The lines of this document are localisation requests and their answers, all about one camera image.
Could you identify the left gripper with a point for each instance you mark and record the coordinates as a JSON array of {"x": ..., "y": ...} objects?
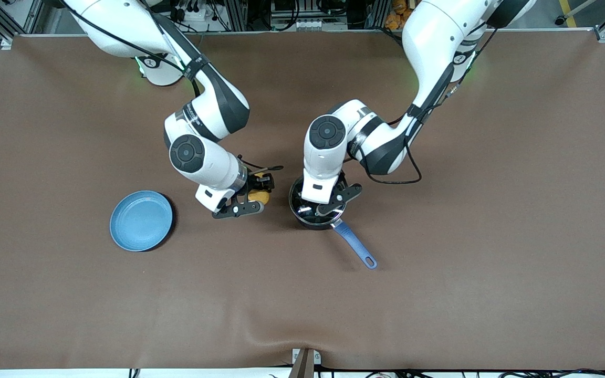
[{"x": 340, "y": 184}]

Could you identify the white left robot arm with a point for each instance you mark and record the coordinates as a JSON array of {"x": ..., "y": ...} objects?
[{"x": 434, "y": 37}]

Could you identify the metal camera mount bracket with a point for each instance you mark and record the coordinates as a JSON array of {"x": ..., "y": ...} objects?
[{"x": 305, "y": 365}]

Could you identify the white terminal block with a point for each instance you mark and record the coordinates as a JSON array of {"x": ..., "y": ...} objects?
[{"x": 308, "y": 24}]

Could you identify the blue round plate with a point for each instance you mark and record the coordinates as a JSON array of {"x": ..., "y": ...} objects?
[{"x": 141, "y": 220}]

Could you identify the aluminium frame post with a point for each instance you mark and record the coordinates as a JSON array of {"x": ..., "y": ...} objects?
[
  {"x": 235, "y": 14},
  {"x": 378, "y": 13}
]

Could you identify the bag of orange snacks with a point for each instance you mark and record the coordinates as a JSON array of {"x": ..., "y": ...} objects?
[{"x": 398, "y": 16}]

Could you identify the brown table mat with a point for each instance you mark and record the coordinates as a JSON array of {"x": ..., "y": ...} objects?
[{"x": 302, "y": 304}]

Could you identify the yellow potato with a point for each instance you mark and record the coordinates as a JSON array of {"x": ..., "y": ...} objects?
[{"x": 260, "y": 197}]

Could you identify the glass lid blue knob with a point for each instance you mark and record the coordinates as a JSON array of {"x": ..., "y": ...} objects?
[{"x": 297, "y": 205}]

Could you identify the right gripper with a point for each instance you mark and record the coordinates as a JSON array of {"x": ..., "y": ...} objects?
[{"x": 254, "y": 183}]

